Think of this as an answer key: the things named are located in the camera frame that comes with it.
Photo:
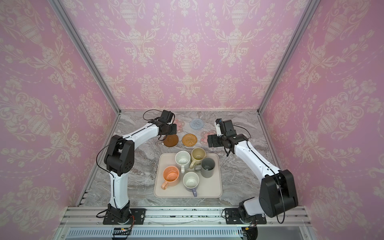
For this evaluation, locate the pink flower silicone coaster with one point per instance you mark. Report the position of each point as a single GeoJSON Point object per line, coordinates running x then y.
{"type": "Point", "coordinates": [180, 125]}

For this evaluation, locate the blue round woven coaster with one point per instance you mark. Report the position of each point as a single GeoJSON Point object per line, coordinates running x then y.
{"type": "Point", "coordinates": [197, 124]}

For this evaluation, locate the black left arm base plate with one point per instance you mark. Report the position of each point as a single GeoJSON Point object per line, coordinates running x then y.
{"type": "Point", "coordinates": [135, 216]}

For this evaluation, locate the aluminium corner post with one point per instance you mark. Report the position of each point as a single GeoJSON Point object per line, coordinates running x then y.
{"type": "Point", "coordinates": [74, 35]}
{"type": "Point", "coordinates": [289, 52]}

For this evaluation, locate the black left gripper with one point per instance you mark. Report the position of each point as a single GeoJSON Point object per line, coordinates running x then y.
{"type": "Point", "coordinates": [173, 130]}

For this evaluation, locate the grey ceramic mug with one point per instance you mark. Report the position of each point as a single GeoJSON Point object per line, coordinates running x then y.
{"type": "Point", "coordinates": [206, 168]}

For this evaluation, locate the white ceramic mug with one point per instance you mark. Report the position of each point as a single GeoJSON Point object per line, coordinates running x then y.
{"type": "Point", "coordinates": [183, 161]}

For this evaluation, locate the woven rattan round coaster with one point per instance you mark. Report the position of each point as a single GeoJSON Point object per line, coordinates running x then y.
{"type": "Point", "coordinates": [189, 140]}

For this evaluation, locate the brown wooden round coaster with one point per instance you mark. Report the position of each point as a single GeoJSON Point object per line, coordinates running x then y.
{"type": "Point", "coordinates": [171, 141]}

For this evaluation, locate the aluminium front frame rail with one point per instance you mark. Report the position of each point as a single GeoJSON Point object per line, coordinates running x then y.
{"type": "Point", "coordinates": [183, 223]}

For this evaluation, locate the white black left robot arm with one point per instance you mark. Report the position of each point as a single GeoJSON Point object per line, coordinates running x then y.
{"type": "Point", "coordinates": [119, 160]}

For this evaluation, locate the aluminium left corner post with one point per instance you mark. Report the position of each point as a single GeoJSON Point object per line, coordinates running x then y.
{"type": "Point", "coordinates": [74, 35]}

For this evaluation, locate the white mug purple handle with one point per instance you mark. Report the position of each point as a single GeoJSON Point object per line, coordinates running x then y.
{"type": "Point", "coordinates": [191, 181]}

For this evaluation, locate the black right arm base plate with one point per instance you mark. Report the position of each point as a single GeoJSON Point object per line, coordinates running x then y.
{"type": "Point", "coordinates": [234, 217]}

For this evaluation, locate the beige silicone tray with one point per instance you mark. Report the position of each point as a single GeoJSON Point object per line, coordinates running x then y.
{"type": "Point", "coordinates": [207, 188]}

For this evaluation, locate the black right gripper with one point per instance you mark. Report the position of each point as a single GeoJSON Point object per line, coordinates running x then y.
{"type": "Point", "coordinates": [214, 140]}

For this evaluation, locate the orange ceramic mug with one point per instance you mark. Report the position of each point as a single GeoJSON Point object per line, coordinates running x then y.
{"type": "Point", "coordinates": [171, 176]}

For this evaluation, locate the yellow beige ceramic mug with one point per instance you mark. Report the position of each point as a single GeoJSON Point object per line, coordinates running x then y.
{"type": "Point", "coordinates": [197, 155]}

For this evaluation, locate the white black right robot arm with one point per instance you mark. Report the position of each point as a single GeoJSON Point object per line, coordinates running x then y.
{"type": "Point", "coordinates": [278, 192]}

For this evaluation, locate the aluminium right corner post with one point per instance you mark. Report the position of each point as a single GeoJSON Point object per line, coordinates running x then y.
{"type": "Point", "coordinates": [289, 52]}

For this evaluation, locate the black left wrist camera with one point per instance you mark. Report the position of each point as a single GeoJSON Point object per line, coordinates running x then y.
{"type": "Point", "coordinates": [166, 117]}

